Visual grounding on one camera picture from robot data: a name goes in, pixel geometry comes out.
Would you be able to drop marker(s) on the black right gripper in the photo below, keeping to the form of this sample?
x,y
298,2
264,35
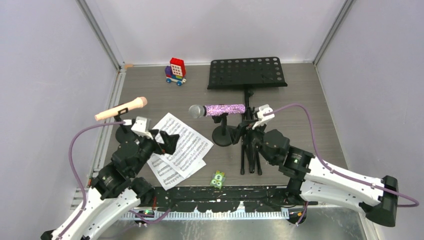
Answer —
x,y
246,128

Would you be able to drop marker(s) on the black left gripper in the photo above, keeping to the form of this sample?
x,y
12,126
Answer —
x,y
170,143

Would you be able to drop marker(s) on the sheet music page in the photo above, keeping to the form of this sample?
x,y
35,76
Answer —
x,y
191,148
166,175

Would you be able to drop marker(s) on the black microphone stand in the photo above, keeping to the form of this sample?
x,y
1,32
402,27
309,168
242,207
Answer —
x,y
222,135
122,133

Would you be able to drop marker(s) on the purple glitter microphone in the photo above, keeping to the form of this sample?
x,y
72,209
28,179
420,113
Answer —
x,y
198,111

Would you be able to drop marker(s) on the beige microphone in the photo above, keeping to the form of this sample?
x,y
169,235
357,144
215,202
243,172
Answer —
x,y
138,102

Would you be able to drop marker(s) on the black music stand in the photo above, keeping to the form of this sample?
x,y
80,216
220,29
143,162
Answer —
x,y
246,74

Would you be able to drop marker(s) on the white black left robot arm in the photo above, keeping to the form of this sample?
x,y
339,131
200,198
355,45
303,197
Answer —
x,y
116,189

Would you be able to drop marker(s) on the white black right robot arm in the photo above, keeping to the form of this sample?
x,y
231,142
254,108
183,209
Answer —
x,y
311,180

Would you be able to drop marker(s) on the green toy block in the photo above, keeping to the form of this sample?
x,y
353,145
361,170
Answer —
x,y
218,179

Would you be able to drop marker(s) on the colourful toy block truck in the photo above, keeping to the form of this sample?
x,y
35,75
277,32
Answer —
x,y
175,72

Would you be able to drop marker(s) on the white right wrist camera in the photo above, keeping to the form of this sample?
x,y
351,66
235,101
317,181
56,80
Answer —
x,y
264,115

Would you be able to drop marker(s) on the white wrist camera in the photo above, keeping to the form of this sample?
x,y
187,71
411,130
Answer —
x,y
264,115
139,126

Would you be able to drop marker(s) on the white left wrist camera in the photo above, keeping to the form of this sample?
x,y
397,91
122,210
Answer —
x,y
139,126

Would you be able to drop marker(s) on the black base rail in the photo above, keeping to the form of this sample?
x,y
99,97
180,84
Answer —
x,y
254,199

